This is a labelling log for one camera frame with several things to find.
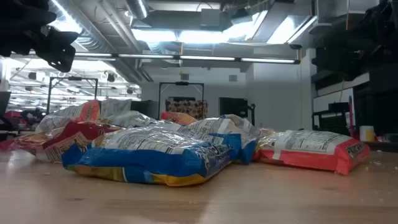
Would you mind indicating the dark shelving unit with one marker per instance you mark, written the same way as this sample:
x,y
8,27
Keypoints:
x,y
376,105

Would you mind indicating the orange Maruchan noodle packet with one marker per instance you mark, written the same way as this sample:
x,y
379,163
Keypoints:
x,y
311,158
88,112
178,118

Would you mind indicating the round metal ceiling duct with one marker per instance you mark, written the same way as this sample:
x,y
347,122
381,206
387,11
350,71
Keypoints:
x,y
136,7

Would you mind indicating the cart with brown items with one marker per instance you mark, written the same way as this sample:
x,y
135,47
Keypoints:
x,y
189,109

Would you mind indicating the black plastic crate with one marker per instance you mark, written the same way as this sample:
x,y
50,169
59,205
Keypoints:
x,y
334,123

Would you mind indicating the red Maruchan noodle packet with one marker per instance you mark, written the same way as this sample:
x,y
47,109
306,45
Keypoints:
x,y
21,143
71,133

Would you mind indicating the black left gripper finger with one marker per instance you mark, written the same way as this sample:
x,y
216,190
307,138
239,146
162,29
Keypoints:
x,y
59,57
60,38

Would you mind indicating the long ceiling light bar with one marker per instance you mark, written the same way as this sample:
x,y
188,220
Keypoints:
x,y
202,58

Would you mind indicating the blue Maruchan noodle packet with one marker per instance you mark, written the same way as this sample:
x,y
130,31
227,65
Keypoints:
x,y
133,119
149,161
214,126

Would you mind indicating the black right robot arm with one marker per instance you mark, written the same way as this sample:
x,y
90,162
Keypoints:
x,y
373,25

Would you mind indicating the black monitor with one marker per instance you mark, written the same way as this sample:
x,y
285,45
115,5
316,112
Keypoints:
x,y
233,107

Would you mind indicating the white and yellow cup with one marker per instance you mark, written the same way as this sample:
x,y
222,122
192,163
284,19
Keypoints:
x,y
367,133

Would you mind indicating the black metal frame stand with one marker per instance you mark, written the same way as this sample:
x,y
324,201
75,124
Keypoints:
x,y
182,83

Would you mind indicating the dark screen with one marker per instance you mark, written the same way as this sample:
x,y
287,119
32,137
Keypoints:
x,y
3,102

